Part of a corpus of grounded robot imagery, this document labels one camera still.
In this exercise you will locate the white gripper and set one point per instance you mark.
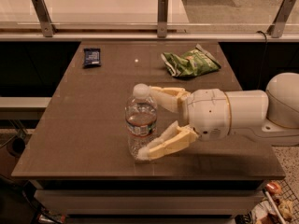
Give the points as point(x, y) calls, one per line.
point(207, 113)

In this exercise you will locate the clear plastic water bottle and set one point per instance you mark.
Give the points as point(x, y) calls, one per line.
point(141, 117)

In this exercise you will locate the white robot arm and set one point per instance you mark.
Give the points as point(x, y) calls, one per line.
point(270, 116)

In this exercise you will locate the blue rxbar blueberry wrapper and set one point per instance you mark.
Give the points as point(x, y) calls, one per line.
point(91, 57)

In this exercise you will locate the green chip bag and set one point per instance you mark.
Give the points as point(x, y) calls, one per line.
point(193, 63)

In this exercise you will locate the white drawer front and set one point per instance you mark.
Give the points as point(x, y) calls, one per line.
point(126, 202)

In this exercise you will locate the glass railing panel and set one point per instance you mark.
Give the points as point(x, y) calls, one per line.
point(218, 13)

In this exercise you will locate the middle metal railing bracket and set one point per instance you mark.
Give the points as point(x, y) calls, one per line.
point(162, 17)

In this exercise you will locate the metal railing bracket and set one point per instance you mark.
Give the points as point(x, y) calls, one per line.
point(47, 27)
point(162, 17)
point(276, 29)

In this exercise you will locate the right metal railing bracket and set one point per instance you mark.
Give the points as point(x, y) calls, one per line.
point(276, 29)

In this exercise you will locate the wire basket with snacks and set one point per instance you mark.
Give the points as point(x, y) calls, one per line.
point(279, 205)

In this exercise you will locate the left metal railing bracket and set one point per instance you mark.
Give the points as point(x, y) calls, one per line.
point(47, 27)

